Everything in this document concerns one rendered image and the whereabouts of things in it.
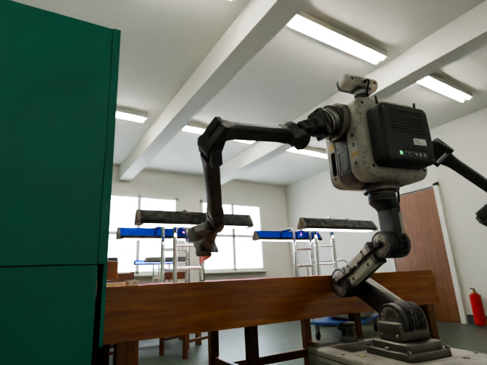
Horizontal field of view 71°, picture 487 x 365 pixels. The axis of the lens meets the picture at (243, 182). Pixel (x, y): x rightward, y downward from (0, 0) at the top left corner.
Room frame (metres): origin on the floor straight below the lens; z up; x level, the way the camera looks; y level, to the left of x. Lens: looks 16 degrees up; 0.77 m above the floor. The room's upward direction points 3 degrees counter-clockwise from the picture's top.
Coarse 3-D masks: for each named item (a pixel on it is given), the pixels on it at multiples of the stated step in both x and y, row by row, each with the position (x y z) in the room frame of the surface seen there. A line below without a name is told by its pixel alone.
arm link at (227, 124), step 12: (216, 120) 1.03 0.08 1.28; (204, 132) 1.06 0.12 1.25; (216, 132) 1.03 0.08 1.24; (228, 132) 1.03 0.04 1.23; (240, 132) 1.07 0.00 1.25; (252, 132) 1.10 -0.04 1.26; (264, 132) 1.13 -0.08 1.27; (276, 132) 1.16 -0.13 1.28; (288, 132) 1.19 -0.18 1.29; (204, 144) 1.06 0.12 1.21; (216, 144) 1.04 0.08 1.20; (300, 144) 1.25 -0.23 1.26
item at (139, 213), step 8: (136, 216) 1.58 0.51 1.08; (144, 216) 1.58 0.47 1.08; (152, 216) 1.60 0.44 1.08; (160, 216) 1.62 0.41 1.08; (168, 216) 1.64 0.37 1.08; (176, 216) 1.66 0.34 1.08; (184, 216) 1.68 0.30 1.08; (192, 216) 1.70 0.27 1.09; (200, 216) 1.73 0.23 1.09; (232, 216) 1.82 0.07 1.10; (240, 216) 1.85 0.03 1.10; (248, 216) 1.87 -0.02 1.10; (136, 224) 1.59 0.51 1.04; (168, 224) 1.63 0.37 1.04; (176, 224) 1.65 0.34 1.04; (184, 224) 1.67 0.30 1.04; (192, 224) 1.69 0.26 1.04; (200, 224) 1.70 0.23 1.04; (232, 224) 1.79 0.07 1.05; (240, 224) 1.81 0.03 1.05; (248, 224) 1.84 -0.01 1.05
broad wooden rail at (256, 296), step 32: (128, 288) 1.26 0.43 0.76; (160, 288) 1.32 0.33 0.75; (192, 288) 1.38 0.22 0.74; (224, 288) 1.44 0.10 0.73; (256, 288) 1.52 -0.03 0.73; (288, 288) 1.60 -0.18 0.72; (320, 288) 1.69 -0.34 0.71; (416, 288) 2.02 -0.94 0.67; (128, 320) 1.26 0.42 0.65; (160, 320) 1.32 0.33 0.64; (192, 320) 1.38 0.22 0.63; (224, 320) 1.44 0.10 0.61; (256, 320) 1.51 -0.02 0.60; (288, 320) 1.59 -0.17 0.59
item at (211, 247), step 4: (204, 240) 1.47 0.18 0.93; (196, 244) 1.51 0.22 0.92; (200, 244) 1.51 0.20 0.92; (204, 244) 1.48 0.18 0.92; (208, 244) 1.48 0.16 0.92; (212, 244) 1.49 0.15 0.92; (196, 248) 1.49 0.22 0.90; (200, 248) 1.50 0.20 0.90; (204, 248) 1.49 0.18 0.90; (208, 248) 1.50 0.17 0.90; (212, 248) 1.52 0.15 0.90; (216, 248) 1.53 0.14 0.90; (196, 252) 1.49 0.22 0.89; (200, 252) 1.49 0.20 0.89; (204, 252) 1.50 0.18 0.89; (208, 252) 1.51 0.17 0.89; (212, 252) 1.52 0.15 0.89; (216, 252) 1.53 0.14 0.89
